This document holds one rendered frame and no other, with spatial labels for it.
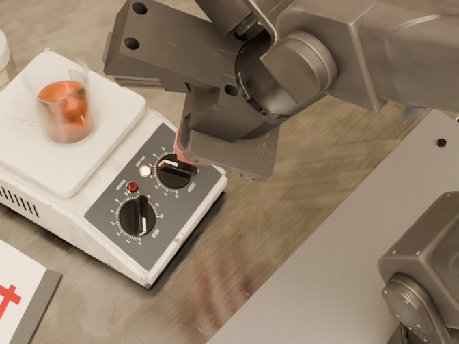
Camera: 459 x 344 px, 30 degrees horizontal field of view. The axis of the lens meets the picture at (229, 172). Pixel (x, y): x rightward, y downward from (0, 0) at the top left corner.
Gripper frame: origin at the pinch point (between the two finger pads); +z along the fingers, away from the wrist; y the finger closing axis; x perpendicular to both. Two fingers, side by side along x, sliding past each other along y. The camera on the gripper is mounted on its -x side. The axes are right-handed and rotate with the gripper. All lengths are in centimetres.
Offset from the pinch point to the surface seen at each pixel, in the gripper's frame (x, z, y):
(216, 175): 5.4, 7.3, -0.3
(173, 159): 1.0, 6.9, -0.4
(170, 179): 1.0, 6.9, 1.5
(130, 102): -4.0, 6.9, -4.3
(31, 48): -11.4, 23.9, -14.1
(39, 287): -6.6, 13.5, 12.2
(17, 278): -8.7, 13.2, 11.9
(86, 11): -6.9, 23.1, -20.2
